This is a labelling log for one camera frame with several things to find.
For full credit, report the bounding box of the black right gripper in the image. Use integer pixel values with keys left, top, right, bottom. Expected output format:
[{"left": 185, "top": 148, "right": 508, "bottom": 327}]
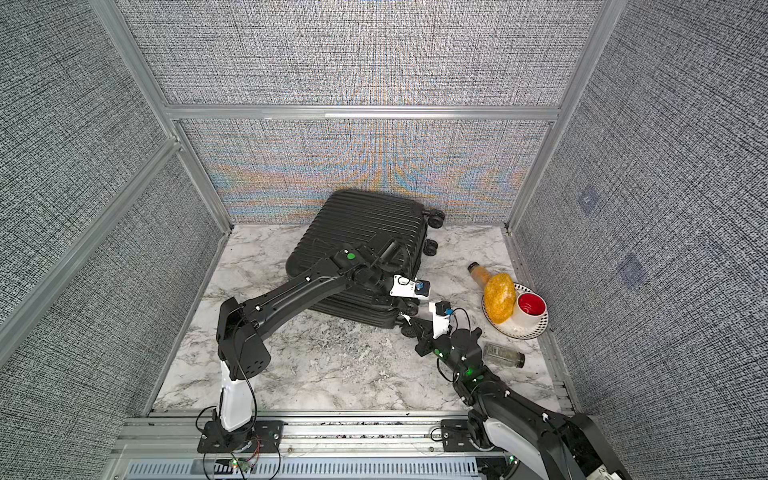
[{"left": 411, "top": 315, "right": 467, "bottom": 383}]

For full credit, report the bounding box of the black ribbed hard-shell suitcase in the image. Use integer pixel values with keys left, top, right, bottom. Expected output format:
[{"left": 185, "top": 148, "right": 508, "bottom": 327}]
[{"left": 286, "top": 189, "right": 446, "bottom": 329}]

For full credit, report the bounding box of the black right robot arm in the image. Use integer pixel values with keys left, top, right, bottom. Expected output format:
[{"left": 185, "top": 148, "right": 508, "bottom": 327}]
[{"left": 404, "top": 316, "right": 631, "bottom": 479}]

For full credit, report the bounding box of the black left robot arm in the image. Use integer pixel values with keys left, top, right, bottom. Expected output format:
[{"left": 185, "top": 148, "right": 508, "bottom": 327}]
[{"left": 216, "top": 241, "right": 431, "bottom": 433}]

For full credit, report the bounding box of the clear glass spice jar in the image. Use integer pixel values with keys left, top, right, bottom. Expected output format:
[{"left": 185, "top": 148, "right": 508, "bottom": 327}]
[{"left": 484, "top": 342, "right": 526, "bottom": 369}]

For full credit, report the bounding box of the white perforated plate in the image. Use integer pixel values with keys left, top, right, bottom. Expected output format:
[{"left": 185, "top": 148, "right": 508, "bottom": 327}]
[{"left": 481, "top": 284, "right": 549, "bottom": 340}]

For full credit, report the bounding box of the white cup red inside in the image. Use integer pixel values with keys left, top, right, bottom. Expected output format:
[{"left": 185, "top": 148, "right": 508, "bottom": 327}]
[{"left": 510, "top": 292, "right": 547, "bottom": 329}]

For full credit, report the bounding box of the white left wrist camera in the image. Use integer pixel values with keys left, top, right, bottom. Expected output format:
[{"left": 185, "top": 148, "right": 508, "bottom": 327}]
[{"left": 389, "top": 275, "right": 431, "bottom": 299}]

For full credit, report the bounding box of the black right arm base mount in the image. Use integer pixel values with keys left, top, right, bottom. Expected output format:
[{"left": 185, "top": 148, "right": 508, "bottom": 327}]
[{"left": 438, "top": 419, "right": 499, "bottom": 453}]

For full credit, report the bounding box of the aluminium front rail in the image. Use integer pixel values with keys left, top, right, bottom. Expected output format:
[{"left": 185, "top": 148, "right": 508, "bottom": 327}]
[{"left": 107, "top": 410, "right": 619, "bottom": 480}]

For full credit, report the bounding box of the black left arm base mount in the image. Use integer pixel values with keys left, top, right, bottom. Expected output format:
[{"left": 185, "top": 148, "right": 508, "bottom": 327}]
[{"left": 197, "top": 420, "right": 284, "bottom": 454}]

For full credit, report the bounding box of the aluminium cage frame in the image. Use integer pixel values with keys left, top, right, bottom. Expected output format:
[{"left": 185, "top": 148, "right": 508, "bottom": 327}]
[{"left": 0, "top": 0, "right": 768, "bottom": 367}]

